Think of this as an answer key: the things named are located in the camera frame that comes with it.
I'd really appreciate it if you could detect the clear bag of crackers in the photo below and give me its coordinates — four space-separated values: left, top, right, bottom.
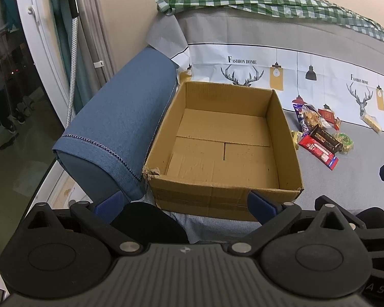
303 104 330 130

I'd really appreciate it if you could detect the red-yellow nougat candy packet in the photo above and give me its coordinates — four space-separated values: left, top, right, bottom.
334 118 341 131

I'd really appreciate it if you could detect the garment steamer with hose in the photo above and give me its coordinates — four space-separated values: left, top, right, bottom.
42 0 104 130

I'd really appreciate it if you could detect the red wafer bar packet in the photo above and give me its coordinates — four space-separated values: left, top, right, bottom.
299 135 338 170

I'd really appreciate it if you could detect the white door frame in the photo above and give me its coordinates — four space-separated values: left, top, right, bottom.
17 0 68 125

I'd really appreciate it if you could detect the yellow candy packet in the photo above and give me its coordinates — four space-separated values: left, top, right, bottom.
291 130 304 150

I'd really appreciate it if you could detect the brown cardboard box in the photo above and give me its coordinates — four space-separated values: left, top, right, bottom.
143 82 304 221

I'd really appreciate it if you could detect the pale cracker pack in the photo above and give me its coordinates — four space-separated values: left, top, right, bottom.
361 112 382 134

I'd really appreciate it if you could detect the green label nut bag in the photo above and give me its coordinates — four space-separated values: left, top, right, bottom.
333 132 354 154

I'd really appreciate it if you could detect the dark brown chocolate bar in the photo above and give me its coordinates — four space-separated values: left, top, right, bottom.
309 125 343 154

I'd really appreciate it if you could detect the grey curtain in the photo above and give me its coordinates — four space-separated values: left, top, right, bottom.
75 0 115 107

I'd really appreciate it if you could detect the purple snack bar packet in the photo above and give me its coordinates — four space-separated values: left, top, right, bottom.
292 100 310 137

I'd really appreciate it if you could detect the red square snack packet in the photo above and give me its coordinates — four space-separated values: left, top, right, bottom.
318 108 336 125

